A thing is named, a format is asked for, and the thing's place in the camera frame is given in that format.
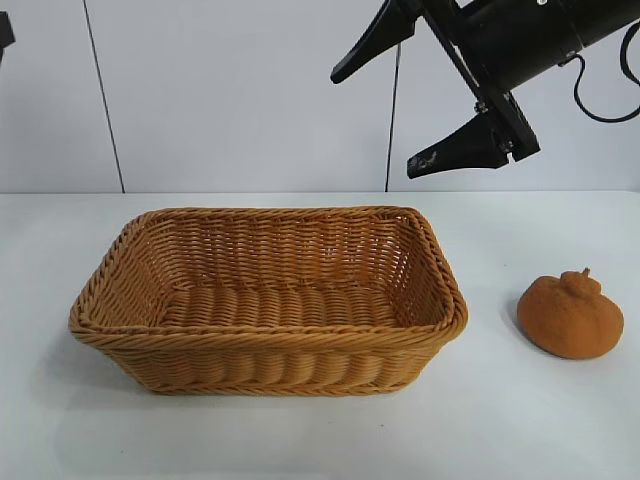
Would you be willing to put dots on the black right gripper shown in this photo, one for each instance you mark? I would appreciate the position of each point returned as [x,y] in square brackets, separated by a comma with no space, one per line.
[515,45]

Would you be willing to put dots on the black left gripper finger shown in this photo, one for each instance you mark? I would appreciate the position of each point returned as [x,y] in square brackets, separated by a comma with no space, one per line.
[6,30]

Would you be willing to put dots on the soft orange toy fruit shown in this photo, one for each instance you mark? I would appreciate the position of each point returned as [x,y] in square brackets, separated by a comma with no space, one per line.
[570,320]

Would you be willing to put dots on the woven wicker basket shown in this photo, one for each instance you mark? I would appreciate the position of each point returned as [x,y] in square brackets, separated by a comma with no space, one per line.
[275,360]

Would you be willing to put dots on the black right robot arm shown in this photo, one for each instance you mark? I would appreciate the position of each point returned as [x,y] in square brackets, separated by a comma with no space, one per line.
[600,17]

